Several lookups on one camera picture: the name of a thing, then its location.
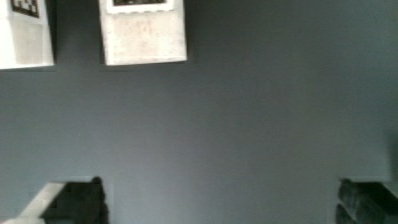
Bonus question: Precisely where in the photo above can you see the translucent gripper left finger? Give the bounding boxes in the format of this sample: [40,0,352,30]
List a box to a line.
[11,177,111,224]

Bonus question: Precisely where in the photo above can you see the translucent gripper right finger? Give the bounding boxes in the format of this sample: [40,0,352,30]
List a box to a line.
[335,179,398,224]

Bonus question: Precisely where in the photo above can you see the white table leg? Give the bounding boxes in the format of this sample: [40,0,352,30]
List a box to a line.
[0,0,54,69]
[98,0,187,66]

